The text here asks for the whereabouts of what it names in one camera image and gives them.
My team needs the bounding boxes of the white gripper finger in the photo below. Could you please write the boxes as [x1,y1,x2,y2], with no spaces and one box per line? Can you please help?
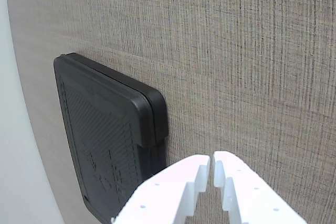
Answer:
[212,151,308,224]
[110,154,211,224]

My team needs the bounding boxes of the black ribbed plastic case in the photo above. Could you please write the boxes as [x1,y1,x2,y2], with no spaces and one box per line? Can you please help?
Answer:
[53,52,169,224]

